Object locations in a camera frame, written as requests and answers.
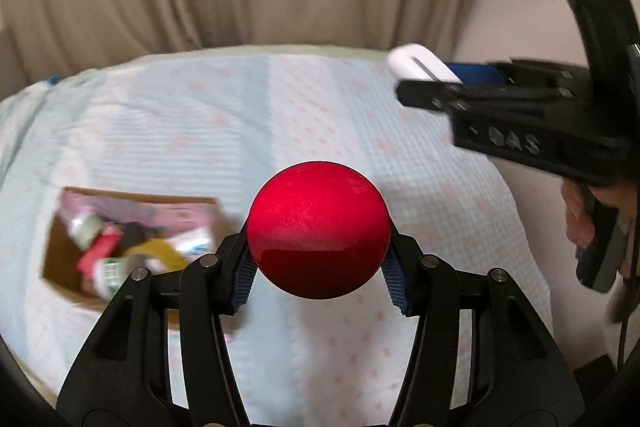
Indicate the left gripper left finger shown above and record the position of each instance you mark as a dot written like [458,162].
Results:
[157,355]

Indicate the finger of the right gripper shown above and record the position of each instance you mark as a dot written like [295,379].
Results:
[480,74]
[428,95]

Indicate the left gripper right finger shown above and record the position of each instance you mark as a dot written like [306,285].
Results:
[518,376]

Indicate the white earbuds case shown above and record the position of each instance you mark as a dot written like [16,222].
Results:
[414,62]

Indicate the green label white jar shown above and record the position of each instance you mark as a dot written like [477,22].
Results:
[108,275]

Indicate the yellow packing tape roll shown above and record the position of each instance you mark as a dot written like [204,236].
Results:
[155,255]

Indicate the red round lid jar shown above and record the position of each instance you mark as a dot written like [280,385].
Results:
[318,230]

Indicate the white lid pale-green jar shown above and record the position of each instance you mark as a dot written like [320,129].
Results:
[83,229]

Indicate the person's right hand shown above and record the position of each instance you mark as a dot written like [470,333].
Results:
[580,229]

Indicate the brown cardboard box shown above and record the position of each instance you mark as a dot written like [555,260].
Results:
[61,254]

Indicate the small red box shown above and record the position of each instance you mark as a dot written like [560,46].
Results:
[102,247]

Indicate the white blue-label bottle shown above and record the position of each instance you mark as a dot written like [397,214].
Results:
[194,243]

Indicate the pink paper box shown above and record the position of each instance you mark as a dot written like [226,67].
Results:
[170,217]

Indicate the blue pink patterned bedsheet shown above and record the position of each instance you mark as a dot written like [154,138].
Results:
[220,124]

